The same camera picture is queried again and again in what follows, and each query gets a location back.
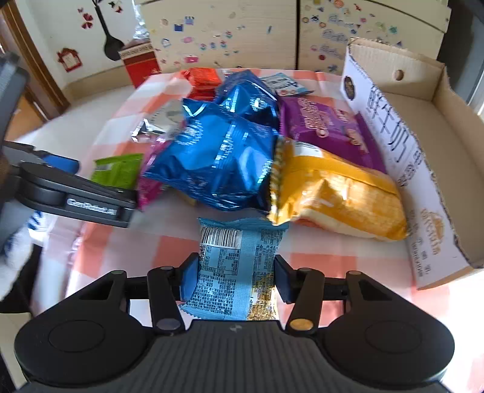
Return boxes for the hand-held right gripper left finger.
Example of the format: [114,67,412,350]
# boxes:
[76,252,200,337]

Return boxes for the red house wall sticker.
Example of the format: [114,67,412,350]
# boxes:
[57,47,83,72]

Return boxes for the magenta snack packet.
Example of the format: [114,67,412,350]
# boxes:
[136,138,172,211]

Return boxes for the silver foil snack packet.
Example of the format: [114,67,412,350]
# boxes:
[130,99,190,143]

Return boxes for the green snack packet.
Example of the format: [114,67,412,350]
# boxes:
[93,153,144,190]

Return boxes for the black spoon wall sticker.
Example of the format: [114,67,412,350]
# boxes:
[93,0,123,62]

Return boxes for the white and blue snack packet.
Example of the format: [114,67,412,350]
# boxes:
[261,72,315,97]

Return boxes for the cardboard box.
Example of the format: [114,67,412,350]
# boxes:
[340,37,484,291]

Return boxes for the red heart wall stickers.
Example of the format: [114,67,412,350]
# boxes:
[77,5,93,30]

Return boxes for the orange white checked tablecloth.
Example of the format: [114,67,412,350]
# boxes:
[28,68,484,341]

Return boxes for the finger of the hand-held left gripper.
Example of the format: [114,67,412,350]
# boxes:
[16,162,137,228]
[0,141,81,175]

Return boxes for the red snack packet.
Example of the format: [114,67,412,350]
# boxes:
[179,67,224,101]

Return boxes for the blue foil snack bag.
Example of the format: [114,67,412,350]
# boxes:
[142,98,280,212]
[214,70,282,129]

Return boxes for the red gift box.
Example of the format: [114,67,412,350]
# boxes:
[118,21,163,89]

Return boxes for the wooden door frame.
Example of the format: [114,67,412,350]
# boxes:
[0,0,70,122]

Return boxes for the purple snack bag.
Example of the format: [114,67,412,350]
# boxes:
[278,96,387,174]

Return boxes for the beige cabinet with stickers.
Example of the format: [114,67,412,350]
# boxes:
[132,0,452,72]

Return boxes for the large yellow snack bag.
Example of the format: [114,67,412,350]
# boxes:
[267,136,411,242]

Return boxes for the dark window frame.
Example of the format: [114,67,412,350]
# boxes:
[439,0,484,118]

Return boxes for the white and blue cloth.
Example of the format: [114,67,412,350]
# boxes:
[0,209,44,301]

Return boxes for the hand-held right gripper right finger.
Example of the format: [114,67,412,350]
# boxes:
[273,254,407,338]

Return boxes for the light blue snack packet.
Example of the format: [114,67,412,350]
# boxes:
[179,217,290,322]

